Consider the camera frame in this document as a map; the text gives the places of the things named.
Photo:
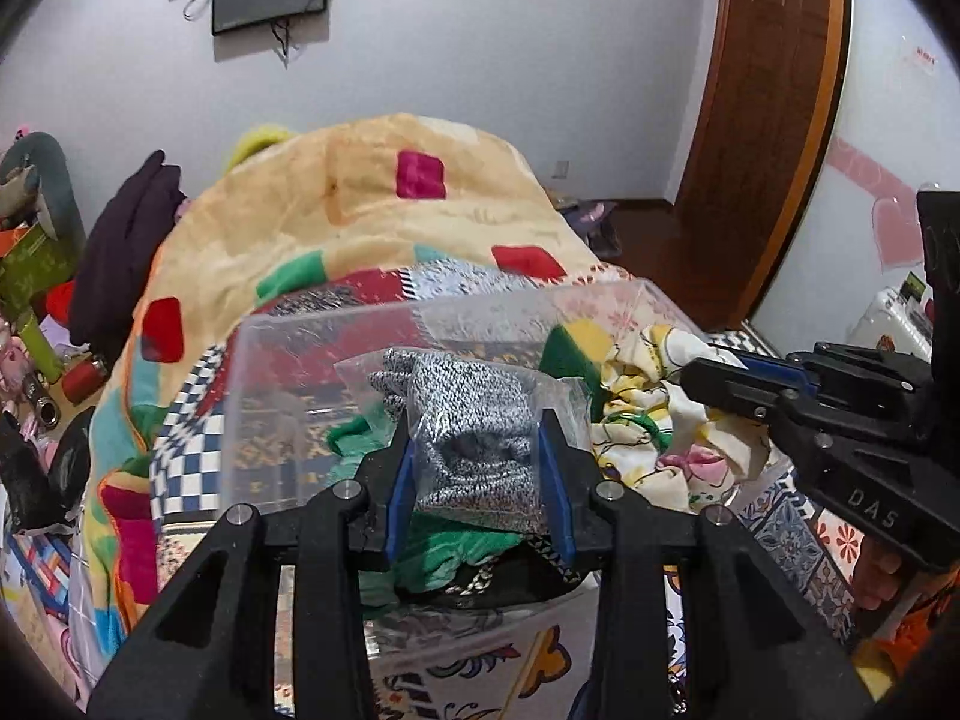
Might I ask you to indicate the red cloth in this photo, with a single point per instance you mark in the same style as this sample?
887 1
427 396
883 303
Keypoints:
61 301

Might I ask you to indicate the black bag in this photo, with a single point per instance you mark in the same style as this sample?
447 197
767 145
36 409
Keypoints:
34 480

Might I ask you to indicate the dark purple garment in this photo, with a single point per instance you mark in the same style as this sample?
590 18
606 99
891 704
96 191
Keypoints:
127 240

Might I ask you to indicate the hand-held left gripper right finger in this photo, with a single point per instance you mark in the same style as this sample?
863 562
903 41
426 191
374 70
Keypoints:
556 499

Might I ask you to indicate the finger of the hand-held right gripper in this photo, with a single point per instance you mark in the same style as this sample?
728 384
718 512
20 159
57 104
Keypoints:
757 369
731 394

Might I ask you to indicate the clear plastic storage box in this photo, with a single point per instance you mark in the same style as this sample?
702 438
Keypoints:
300 360

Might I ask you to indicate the grey plush cushion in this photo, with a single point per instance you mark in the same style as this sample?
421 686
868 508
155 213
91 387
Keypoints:
52 180

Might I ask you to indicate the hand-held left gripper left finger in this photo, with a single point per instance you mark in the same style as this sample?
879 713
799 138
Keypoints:
401 499

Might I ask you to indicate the yellow blanket with coloured squares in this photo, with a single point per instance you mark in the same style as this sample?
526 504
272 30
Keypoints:
315 187

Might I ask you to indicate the yellow floral cloth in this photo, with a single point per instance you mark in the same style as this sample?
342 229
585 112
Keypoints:
660 457

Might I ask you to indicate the white packet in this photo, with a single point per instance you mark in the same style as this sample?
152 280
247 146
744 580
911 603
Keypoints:
885 319

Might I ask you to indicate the green cloth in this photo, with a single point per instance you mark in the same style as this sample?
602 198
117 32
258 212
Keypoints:
450 551

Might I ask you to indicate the yellow-green plush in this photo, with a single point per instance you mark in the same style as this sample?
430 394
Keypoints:
259 144

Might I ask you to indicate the person's right hand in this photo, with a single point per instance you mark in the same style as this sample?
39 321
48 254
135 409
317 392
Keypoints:
881 570

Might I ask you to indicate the grey knit cloth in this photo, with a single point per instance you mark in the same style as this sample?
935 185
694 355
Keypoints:
465 405

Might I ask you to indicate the red bottle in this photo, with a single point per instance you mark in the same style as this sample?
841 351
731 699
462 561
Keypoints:
84 381

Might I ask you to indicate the purple cloth pile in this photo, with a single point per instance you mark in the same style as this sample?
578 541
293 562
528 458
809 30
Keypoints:
589 221

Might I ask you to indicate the green box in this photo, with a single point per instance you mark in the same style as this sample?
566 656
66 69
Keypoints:
26 277

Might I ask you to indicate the white wall outlet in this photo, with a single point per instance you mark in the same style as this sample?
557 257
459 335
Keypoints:
562 169

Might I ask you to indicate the black white patterned cloth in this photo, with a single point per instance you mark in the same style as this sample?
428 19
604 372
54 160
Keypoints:
480 581

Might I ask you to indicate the brown wooden door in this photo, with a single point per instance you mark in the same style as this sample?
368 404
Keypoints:
757 90

